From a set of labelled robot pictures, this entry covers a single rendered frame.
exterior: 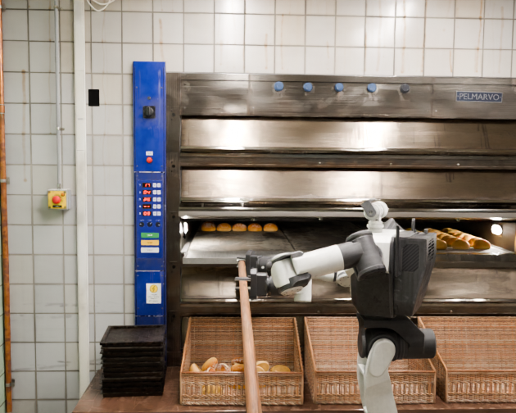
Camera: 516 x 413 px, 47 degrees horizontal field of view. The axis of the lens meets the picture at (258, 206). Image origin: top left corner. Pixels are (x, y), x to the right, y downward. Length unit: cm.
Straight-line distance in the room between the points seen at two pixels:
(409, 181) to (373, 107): 43
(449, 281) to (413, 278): 117
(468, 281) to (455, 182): 53
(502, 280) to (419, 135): 90
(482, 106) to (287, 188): 110
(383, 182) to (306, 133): 48
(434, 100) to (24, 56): 208
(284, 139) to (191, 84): 55
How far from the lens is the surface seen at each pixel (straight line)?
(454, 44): 333
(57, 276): 327
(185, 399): 281
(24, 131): 325
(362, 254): 205
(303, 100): 313
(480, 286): 342
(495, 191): 338
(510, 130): 343
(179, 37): 315
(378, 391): 239
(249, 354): 149
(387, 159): 319
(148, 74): 310
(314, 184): 312
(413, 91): 325
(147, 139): 308
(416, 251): 218
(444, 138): 327
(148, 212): 309
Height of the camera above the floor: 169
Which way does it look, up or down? 5 degrees down
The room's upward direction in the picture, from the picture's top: 1 degrees clockwise
